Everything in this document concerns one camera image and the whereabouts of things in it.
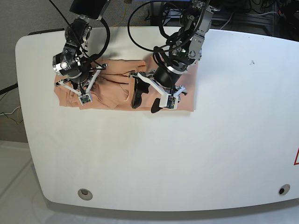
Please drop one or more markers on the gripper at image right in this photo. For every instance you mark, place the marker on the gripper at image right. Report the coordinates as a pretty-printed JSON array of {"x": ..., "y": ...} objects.
[{"x": 166, "y": 78}]

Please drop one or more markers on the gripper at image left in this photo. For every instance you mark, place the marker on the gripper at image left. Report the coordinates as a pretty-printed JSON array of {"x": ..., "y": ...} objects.
[{"x": 82, "y": 83}]

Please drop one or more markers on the peach orange T-shirt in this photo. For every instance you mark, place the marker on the peach orange T-shirt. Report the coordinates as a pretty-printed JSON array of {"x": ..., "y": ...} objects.
[{"x": 113, "y": 89}]

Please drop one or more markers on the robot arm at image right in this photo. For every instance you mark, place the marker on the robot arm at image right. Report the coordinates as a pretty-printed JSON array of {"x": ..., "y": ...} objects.
[{"x": 182, "y": 49}]

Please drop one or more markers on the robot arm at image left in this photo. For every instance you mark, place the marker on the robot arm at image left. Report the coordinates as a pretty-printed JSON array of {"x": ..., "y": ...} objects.
[{"x": 73, "y": 63}]

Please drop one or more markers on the black strip behind table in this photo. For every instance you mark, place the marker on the black strip behind table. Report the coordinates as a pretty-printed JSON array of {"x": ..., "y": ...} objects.
[{"x": 46, "y": 31}]

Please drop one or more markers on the black bar at left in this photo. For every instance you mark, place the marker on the black bar at left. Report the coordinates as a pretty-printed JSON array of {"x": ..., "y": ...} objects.
[{"x": 8, "y": 89}]

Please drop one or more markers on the black desk leg base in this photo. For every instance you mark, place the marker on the black desk leg base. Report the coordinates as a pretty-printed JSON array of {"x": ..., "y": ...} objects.
[{"x": 154, "y": 12}]

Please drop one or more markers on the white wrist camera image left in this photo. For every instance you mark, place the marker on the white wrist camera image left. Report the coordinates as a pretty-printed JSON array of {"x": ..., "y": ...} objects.
[{"x": 85, "y": 98}]

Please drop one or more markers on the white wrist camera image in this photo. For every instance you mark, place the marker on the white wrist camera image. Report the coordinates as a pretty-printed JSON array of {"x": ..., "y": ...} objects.
[
  {"x": 168, "y": 101},
  {"x": 85, "y": 98}
]

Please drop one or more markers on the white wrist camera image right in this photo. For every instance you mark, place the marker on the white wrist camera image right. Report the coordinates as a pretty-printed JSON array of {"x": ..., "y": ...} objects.
[{"x": 168, "y": 101}]

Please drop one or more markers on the left table cable grommet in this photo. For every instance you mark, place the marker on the left table cable grommet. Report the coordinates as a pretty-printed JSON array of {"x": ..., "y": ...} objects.
[{"x": 85, "y": 194}]

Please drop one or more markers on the table cable grommet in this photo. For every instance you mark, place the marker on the table cable grommet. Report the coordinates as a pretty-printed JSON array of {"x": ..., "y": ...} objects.
[
  {"x": 284, "y": 190},
  {"x": 85, "y": 194}
]

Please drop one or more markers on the aluminium frame rail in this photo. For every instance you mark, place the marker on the aluminium frame rail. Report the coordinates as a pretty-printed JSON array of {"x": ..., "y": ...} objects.
[{"x": 263, "y": 24}]

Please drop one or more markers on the right table cable grommet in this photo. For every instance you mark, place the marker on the right table cable grommet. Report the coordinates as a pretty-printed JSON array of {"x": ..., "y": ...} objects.
[{"x": 284, "y": 190}]

